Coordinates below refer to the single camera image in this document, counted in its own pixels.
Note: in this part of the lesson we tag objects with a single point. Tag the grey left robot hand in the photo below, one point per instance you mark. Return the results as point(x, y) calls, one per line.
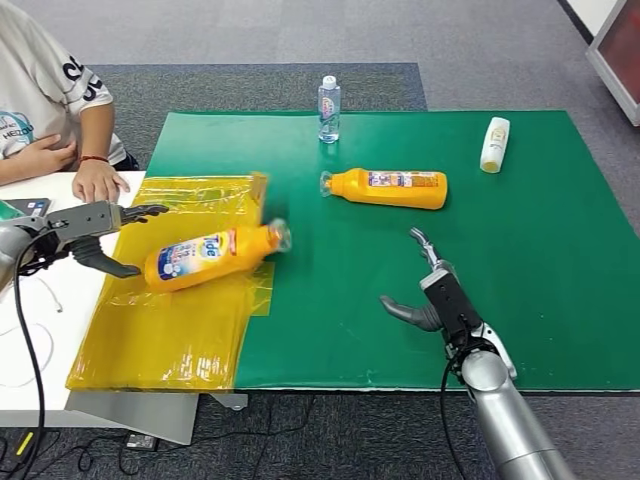
point(100, 258)

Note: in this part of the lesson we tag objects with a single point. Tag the person's left hand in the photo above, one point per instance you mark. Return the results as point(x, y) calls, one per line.
point(95, 182)

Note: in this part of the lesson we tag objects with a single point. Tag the person's right hand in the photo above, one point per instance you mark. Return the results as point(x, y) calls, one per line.
point(50, 154)

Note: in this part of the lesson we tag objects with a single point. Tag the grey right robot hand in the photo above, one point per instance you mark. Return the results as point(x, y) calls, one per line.
point(415, 316)

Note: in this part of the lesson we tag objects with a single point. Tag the orange detergent bottle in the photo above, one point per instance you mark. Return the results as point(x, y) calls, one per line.
point(200, 262)
point(390, 195)

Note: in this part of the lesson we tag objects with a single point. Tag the person's left forearm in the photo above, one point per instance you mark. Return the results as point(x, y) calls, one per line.
point(96, 132)

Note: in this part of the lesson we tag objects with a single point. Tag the person's right forearm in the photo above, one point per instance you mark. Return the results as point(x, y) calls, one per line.
point(10, 171)

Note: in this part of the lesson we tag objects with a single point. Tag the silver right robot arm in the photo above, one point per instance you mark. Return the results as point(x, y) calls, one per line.
point(510, 424)

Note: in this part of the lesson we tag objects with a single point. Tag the teal spray bottle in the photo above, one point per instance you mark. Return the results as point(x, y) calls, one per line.
point(9, 210)

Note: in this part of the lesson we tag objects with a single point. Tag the small white bottle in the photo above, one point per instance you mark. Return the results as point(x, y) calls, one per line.
point(495, 146)

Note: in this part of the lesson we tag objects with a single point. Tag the clear water bottle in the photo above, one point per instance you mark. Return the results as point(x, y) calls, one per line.
point(329, 118)

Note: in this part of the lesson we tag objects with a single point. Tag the dark laptop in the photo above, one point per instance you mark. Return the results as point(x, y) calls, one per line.
point(35, 206)

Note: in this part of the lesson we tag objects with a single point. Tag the person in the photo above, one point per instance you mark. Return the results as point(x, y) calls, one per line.
point(35, 73)

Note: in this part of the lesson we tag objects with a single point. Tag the yellow plastic-wrapped board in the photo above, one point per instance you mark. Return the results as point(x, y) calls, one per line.
point(170, 331)

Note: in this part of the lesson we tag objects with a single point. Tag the green table mat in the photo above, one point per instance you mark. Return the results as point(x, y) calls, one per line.
point(525, 265)

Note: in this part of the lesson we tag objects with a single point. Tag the grey desk leg panel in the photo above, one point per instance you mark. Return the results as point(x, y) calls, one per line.
point(150, 414)

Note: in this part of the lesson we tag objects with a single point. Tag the black device with yellow stripe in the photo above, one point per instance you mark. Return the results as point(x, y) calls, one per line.
point(24, 444)

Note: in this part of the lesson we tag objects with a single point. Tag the white cabinet with red panel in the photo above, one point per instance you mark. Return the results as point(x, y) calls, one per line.
point(617, 56)

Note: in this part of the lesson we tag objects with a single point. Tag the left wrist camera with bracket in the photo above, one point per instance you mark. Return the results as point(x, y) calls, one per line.
point(84, 222)

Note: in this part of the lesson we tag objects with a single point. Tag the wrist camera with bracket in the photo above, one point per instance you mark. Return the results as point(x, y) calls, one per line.
point(455, 308)
point(84, 222)

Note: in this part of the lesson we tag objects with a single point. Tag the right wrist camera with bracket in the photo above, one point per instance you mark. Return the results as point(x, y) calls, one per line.
point(455, 308)

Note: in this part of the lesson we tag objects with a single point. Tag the grey table foot bracket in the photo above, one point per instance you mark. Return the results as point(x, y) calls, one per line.
point(232, 401)

